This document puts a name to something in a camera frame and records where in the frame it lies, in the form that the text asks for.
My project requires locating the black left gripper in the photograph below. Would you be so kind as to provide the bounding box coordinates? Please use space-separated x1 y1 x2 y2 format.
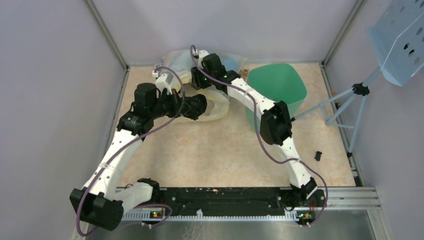
149 88 193 120

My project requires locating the black trash bag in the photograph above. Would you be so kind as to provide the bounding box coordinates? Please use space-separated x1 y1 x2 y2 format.
181 94 208 121

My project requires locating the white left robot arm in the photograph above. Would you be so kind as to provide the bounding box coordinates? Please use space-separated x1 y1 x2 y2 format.
69 83 206 237

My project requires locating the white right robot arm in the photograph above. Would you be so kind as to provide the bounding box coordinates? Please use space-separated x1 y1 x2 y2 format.
190 50 318 211

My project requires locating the green plastic trash bin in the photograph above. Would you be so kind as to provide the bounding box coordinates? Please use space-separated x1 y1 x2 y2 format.
247 63 308 117

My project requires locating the translucent yellow-trimmed plastic bag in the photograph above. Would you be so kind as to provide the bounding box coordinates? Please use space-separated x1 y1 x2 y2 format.
161 49 248 123

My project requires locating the small black clip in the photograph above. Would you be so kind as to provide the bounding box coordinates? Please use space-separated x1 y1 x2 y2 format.
314 151 323 162

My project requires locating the light blue tripod stand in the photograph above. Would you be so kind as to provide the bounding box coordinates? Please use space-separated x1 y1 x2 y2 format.
291 67 382 158

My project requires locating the light blue perforated stand tray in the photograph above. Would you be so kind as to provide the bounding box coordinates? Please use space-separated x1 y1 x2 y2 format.
366 0 424 87

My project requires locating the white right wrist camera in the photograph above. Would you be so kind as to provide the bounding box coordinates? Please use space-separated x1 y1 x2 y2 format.
192 49 210 64

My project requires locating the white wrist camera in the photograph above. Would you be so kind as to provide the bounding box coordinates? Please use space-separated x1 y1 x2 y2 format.
152 70 177 95
192 49 210 64

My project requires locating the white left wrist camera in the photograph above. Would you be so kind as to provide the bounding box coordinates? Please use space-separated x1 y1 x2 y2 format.
152 70 177 95

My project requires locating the white cable duct strip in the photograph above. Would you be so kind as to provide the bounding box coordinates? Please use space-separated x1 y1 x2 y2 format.
121 209 313 223

